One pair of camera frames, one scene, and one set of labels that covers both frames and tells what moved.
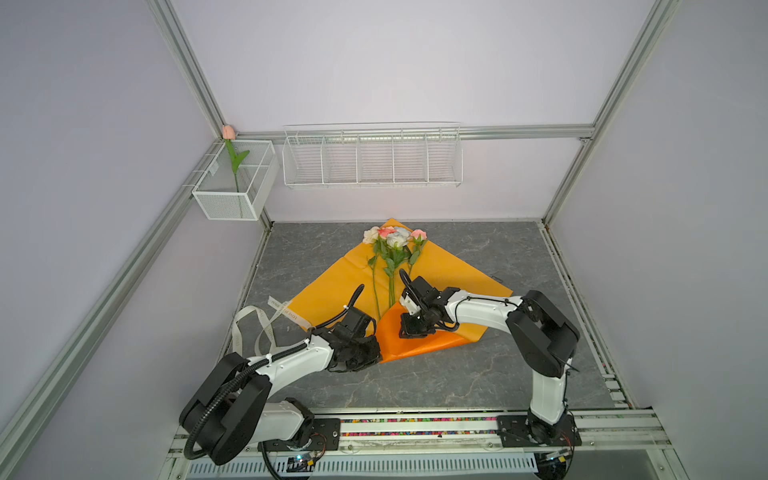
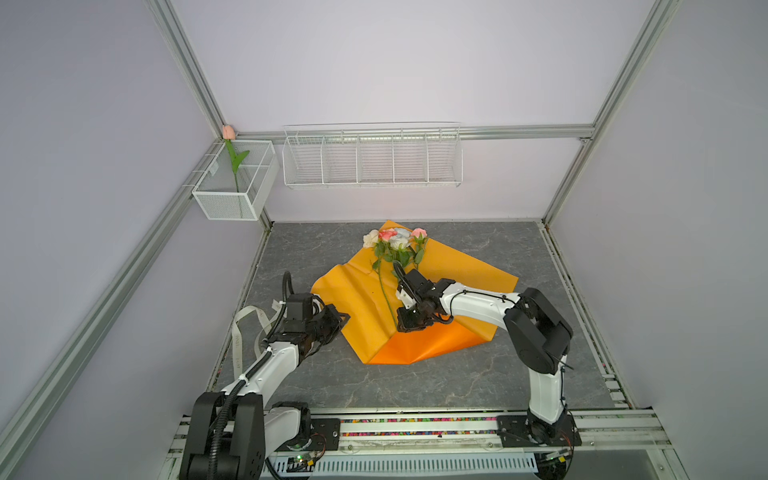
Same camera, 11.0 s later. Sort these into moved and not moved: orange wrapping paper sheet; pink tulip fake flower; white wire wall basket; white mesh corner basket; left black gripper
Moved: orange wrapping paper sheet; left black gripper
Not moved: white wire wall basket; pink tulip fake flower; white mesh corner basket
